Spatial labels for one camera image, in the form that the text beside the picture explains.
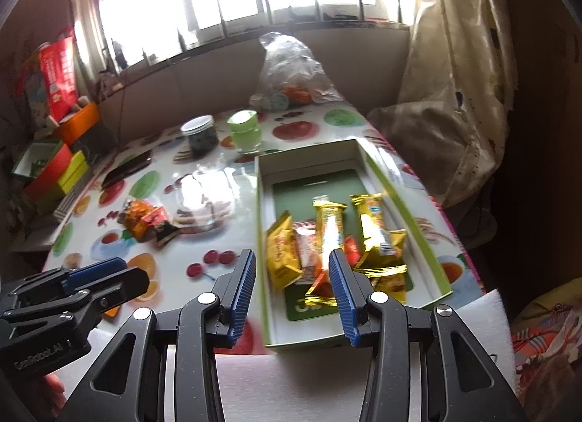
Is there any cream patterned curtain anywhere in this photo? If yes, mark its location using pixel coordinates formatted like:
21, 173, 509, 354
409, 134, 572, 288
368, 0, 517, 208

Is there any small gold packet in box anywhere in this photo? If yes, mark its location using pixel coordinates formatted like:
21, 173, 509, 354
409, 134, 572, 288
356, 264, 407, 304

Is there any red textured box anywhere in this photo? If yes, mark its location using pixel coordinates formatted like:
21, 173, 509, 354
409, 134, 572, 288
12, 140, 72, 201

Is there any dark jar white lid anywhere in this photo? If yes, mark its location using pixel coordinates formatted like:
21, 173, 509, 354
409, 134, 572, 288
180, 115, 219, 159

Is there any orange snack pouch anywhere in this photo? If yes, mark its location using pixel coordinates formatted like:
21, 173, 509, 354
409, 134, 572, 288
117, 197, 155, 241

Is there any white green cardboard box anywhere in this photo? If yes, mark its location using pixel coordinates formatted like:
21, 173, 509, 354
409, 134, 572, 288
255, 138, 453, 348

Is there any gold rice snack bar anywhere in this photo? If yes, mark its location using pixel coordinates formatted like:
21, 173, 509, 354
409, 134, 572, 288
304, 196, 346, 307

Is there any red candy packet in box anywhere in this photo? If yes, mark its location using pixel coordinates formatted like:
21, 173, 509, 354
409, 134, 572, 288
344, 235, 361, 268

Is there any black smartphone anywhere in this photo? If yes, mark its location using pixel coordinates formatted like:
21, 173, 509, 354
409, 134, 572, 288
101, 150, 153, 190

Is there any red printed carton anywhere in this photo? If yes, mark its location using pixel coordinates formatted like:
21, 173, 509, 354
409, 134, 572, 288
15, 28, 78, 128

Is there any yellow packet in box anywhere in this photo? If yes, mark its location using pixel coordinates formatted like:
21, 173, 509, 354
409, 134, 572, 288
266, 210, 303, 291

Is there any clear plastic bag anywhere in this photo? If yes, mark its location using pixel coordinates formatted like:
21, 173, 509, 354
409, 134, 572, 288
248, 32, 344, 112

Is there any colourful patterned blanket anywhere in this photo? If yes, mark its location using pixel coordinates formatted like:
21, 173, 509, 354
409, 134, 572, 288
511, 278, 581, 421

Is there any striped black white box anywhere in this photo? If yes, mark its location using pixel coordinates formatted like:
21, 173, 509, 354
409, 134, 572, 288
52, 181, 90, 223

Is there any green jar green lid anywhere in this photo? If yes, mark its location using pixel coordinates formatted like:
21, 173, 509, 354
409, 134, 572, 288
227, 110, 262, 154

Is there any orange storage box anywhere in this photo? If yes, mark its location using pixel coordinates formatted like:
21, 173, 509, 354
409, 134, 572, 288
52, 103, 101, 146

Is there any red black candy packet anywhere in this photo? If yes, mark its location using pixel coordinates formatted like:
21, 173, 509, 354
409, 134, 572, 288
139, 208, 180, 248

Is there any orange red packet in box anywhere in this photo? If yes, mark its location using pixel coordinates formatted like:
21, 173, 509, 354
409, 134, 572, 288
293, 219, 322, 285

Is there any yellow green box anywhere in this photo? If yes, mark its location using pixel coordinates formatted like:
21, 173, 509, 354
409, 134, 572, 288
36, 150, 89, 214

